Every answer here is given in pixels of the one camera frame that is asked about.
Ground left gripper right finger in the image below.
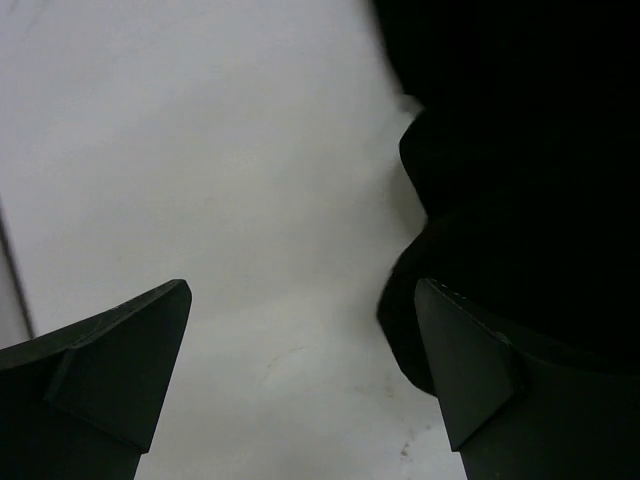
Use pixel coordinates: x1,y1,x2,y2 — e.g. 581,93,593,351
415,280,639,479

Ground black trousers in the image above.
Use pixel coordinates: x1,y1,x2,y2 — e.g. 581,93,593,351
371,1,639,393

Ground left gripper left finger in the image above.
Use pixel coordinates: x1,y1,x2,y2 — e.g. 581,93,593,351
1,279,192,480

